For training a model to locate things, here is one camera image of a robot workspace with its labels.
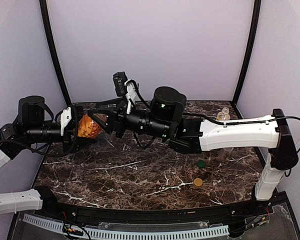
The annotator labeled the orange tea bottle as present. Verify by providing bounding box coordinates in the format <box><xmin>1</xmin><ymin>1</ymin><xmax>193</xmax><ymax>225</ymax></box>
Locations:
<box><xmin>77</xmin><ymin>114</ymin><xmax>103</xmax><ymax>139</ymax></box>

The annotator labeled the gold bottle cap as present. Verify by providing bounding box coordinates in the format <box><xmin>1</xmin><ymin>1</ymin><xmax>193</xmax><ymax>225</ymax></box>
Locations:
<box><xmin>193</xmin><ymin>178</ymin><xmax>203</xmax><ymax>188</ymax></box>

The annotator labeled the yellow tea bottle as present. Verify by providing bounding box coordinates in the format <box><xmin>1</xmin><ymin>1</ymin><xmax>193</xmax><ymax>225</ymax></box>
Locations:
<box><xmin>216</xmin><ymin>107</ymin><xmax>231</xmax><ymax>121</ymax></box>

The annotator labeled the green cap brown bottle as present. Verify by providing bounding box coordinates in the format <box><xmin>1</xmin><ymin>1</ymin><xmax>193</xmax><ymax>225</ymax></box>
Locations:
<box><xmin>218</xmin><ymin>147</ymin><xmax>234</xmax><ymax>161</ymax></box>

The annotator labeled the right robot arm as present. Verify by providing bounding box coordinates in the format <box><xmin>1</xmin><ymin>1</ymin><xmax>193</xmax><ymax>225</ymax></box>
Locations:
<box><xmin>87</xmin><ymin>86</ymin><xmax>299</xmax><ymax>201</ymax></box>

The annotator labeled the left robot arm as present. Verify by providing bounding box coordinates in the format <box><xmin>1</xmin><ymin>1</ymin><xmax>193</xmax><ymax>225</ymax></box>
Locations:
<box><xmin>0</xmin><ymin>95</ymin><xmax>96</xmax><ymax>215</ymax></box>

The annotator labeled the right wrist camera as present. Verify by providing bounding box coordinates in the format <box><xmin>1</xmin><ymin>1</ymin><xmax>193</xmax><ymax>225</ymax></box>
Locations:
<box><xmin>113</xmin><ymin>71</ymin><xmax>128</xmax><ymax>97</ymax></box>

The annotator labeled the black front rail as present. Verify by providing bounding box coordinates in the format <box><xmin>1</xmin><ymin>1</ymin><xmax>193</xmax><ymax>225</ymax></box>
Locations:
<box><xmin>34</xmin><ymin>200</ymin><xmax>272</xmax><ymax>226</ymax></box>

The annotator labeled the left black frame post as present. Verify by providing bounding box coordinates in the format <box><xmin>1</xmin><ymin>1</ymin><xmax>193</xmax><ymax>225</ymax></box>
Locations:
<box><xmin>39</xmin><ymin>0</ymin><xmax>72</xmax><ymax>106</ymax></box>

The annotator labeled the black frame post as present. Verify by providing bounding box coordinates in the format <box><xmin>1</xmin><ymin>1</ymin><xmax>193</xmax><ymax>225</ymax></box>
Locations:
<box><xmin>232</xmin><ymin>0</ymin><xmax>262</xmax><ymax>106</ymax></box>
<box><xmin>39</xmin><ymin>0</ymin><xmax>72</xmax><ymax>106</ymax></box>

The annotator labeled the white slotted cable duct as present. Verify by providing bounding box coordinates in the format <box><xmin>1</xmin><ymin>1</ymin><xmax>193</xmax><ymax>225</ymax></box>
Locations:
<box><xmin>22</xmin><ymin>214</ymin><xmax>230</xmax><ymax>240</ymax></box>

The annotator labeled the right black frame post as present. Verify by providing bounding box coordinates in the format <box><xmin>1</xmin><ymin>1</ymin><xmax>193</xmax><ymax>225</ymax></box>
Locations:
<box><xmin>232</xmin><ymin>0</ymin><xmax>262</xmax><ymax>106</ymax></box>

